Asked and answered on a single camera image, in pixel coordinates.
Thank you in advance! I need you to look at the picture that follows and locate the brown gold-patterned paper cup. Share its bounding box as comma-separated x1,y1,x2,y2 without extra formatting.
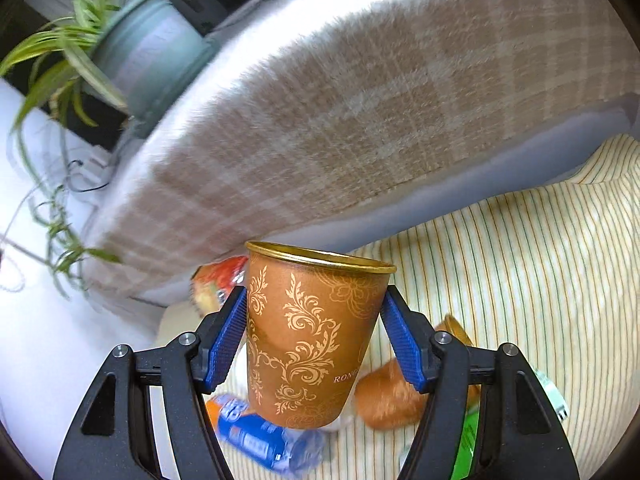
246,242,396,429

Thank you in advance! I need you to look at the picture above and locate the green plastic bottle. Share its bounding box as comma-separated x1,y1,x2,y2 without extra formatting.
398,368,571,480

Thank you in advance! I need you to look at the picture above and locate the blue Arctic Ocean bottle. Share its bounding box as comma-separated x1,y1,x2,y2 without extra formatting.
205,393,326,479

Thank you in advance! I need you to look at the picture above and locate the orange juice bottle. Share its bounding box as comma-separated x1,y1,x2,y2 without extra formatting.
190,256,248,318

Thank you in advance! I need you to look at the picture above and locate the beige plaid cloth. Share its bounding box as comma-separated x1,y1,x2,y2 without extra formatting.
84,0,639,294

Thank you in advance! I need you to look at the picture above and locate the potted spider plant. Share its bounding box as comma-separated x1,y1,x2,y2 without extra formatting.
1,0,219,294

